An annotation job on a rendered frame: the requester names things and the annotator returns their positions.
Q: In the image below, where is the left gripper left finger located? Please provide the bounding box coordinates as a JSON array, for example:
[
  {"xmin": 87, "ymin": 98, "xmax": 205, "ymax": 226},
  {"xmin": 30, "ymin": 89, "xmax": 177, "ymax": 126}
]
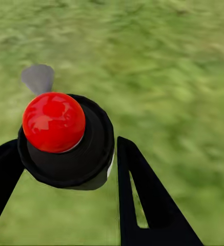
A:
[{"xmin": 0, "ymin": 139, "xmax": 25, "ymax": 216}]

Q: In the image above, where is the pesticide atomizer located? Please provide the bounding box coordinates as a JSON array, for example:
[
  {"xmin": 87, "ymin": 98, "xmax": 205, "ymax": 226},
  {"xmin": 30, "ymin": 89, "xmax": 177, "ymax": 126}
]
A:
[{"xmin": 17, "ymin": 64, "xmax": 115, "ymax": 191}]

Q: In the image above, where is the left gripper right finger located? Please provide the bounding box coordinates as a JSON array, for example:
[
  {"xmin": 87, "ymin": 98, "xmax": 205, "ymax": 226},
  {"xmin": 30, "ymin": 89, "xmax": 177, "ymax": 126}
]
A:
[{"xmin": 117, "ymin": 137, "xmax": 204, "ymax": 246}]

